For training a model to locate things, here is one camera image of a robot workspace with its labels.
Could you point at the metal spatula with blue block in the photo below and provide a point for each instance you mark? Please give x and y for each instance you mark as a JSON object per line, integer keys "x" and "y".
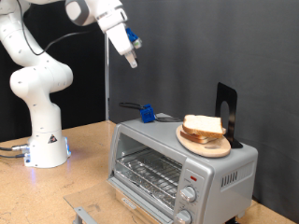
{"x": 147, "y": 113}

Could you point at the dark grey backdrop panel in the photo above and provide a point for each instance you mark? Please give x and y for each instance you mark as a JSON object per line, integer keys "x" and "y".
{"x": 202, "y": 46}

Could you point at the white bread slice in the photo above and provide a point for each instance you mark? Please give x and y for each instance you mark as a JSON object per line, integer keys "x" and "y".
{"x": 204, "y": 124}
{"x": 194, "y": 138}

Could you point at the black metal bookend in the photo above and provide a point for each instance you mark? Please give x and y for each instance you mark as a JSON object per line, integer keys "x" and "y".
{"x": 232, "y": 99}

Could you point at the vertical metal pole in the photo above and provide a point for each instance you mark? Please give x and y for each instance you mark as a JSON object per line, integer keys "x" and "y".
{"x": 107, "y": 77}

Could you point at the silver oven knob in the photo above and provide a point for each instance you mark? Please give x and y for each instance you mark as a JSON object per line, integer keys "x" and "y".
{"x": 183, "y": 216}
{"x": 188, "y": 193}

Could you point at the round wooden plate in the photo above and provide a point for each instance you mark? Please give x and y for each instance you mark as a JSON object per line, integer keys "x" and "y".
{"x": 208, "y": 149}

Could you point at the wrist camera on blue mount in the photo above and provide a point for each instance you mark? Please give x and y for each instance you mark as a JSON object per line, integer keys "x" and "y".
{"x": 132, "y": 35}

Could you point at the black backdrop curtain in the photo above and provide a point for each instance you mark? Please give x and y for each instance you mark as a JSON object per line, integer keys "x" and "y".
{"x": 84, "y": 93}

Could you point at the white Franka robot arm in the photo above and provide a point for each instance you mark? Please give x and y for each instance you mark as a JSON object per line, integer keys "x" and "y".
{"x": 43, "y": 124}

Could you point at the silver toaster oven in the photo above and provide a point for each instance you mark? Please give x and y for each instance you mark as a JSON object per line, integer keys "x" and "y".
{"x": 218, "y": 174}

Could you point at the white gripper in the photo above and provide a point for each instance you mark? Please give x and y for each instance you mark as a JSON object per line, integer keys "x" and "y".
{"x": 120, "y": 37}

